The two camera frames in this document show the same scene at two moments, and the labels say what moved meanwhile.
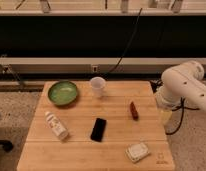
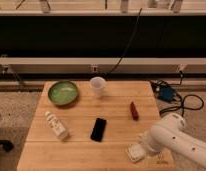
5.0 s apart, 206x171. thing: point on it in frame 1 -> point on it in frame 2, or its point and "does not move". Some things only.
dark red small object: [134, 111] does not move
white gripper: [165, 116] -> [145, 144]
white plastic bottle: [57, 126] does not move
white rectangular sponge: [137, 151] does not move
